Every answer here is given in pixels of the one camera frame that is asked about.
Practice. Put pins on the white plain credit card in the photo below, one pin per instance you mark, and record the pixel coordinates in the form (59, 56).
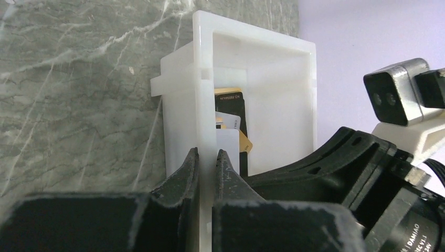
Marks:
(228, 140)

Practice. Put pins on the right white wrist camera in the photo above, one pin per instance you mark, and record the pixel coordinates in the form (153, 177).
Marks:
(408, 100)

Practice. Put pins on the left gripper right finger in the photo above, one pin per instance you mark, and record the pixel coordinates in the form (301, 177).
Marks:
(242, 220)

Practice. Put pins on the clear plastic bin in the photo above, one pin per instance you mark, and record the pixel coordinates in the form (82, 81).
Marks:
(276, 74)

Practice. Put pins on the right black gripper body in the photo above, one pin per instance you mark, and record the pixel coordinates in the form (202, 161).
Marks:
(399, 213)

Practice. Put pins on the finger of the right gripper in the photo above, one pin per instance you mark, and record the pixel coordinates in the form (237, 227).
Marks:
(341, 171)

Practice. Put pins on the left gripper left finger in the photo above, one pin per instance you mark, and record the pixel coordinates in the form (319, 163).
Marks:
(159, 220)

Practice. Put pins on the stack of credit cards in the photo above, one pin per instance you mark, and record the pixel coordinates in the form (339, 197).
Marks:
(231, 114)

